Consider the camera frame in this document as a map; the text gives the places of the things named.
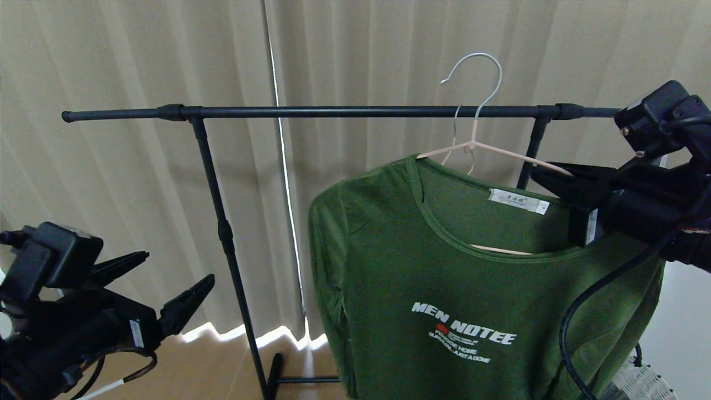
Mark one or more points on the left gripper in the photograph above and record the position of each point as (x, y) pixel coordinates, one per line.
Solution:
(66, 339)

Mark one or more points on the black clothes rack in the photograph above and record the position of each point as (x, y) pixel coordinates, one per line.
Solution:
(361, 111)

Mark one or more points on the beige curtain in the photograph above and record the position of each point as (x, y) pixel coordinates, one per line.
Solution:
(111, 55)

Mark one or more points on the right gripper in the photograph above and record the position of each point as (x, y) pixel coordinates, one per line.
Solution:
(650, 211)

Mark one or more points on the green long-sleeved shirt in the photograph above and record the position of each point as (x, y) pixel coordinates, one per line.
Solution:
(416, 250)

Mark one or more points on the white laundry basket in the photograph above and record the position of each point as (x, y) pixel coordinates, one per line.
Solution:
(639, 383)

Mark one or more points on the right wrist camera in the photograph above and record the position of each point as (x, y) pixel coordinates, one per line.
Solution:
(661, 111)

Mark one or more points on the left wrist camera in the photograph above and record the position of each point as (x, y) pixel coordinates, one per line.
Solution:
(55, 255)

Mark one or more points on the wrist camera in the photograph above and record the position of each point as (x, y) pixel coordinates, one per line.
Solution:
(55, 255)
(661, 111)

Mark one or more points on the pink clothes hanger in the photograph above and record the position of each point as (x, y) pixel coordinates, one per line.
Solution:
(475, 130)
(455, 122)

